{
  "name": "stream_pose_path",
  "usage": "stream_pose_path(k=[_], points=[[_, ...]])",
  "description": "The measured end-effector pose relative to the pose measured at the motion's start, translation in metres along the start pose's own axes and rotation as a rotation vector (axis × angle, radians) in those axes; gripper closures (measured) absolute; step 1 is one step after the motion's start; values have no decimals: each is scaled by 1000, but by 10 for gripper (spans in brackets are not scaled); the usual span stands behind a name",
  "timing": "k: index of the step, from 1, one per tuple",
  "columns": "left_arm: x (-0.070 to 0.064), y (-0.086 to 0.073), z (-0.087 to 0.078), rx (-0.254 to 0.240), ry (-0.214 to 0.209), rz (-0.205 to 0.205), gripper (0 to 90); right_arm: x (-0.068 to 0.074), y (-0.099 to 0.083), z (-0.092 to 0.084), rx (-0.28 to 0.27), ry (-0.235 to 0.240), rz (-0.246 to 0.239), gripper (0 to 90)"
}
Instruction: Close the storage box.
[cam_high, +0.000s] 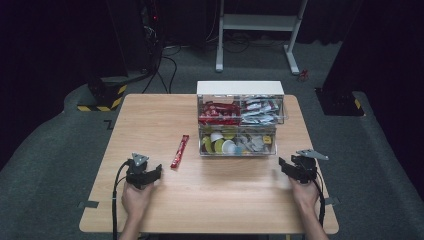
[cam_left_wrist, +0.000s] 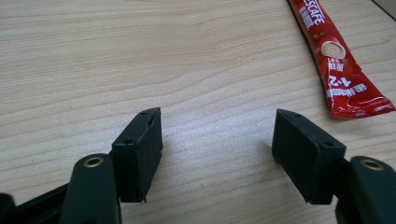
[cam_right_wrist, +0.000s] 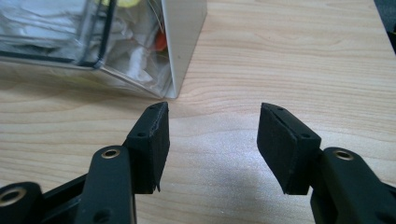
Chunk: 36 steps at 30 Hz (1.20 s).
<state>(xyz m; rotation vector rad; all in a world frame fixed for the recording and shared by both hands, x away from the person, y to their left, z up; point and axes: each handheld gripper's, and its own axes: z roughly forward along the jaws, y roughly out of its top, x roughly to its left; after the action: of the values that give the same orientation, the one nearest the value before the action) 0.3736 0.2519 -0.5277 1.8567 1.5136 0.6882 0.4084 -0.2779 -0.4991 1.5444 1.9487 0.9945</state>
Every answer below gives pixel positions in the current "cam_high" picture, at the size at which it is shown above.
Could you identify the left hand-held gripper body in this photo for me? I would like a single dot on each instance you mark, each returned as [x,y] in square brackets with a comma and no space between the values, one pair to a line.
[136,173]

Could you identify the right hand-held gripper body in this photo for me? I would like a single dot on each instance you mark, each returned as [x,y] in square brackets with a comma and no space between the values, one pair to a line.
[305,166]

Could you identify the single red stick sachet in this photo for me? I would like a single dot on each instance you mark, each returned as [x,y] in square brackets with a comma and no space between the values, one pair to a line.
[180,151]

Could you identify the clear two-compartment drawer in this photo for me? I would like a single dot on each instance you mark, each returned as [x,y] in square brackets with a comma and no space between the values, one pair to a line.
[240,113]

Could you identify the pile of red stick packets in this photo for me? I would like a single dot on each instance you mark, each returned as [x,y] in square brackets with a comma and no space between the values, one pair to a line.
[218,112]

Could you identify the white-topped clear drawer organizer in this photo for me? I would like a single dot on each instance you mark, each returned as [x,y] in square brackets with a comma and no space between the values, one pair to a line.
[240,88]

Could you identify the person's right hand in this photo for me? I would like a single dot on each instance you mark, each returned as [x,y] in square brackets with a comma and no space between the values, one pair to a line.
[305,195]

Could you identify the person's left hand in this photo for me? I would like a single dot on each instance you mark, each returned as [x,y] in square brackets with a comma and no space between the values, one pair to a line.
[135,201]

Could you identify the small yellow packet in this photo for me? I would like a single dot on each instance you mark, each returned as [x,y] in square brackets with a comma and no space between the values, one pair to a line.
[267,140]

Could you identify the pile of grey sachets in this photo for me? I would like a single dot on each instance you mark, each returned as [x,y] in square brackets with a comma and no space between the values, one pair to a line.
[250,144]

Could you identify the grey tape strip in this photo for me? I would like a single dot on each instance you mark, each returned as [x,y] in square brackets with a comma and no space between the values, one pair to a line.
[88,204]
[333,200]

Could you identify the clear drawer with capsules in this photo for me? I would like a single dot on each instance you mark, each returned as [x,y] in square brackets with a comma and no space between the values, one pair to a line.
[237,146]

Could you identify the pile of silver stick packets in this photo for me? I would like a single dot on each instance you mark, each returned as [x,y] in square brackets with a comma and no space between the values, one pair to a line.
[261,111]

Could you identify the yellow-green coffee capsule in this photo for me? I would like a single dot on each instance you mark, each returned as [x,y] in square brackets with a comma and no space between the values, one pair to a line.
[219,146]
[229,134]
[207,145]

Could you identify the white coffee capsule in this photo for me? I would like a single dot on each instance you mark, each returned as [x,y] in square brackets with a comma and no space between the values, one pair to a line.
[229,146]
[216,136]

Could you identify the black yellow striped stand base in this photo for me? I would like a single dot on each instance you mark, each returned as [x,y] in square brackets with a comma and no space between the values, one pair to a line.
[103,96]

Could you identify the small red floor item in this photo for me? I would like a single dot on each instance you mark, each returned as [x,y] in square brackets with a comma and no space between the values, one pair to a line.
[302,75]

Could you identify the dark equipment rack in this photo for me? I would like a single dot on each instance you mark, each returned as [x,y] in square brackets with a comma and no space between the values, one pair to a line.
[151,33]

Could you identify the white metal stand frame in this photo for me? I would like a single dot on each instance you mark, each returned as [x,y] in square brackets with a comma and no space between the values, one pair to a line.
[256,22]

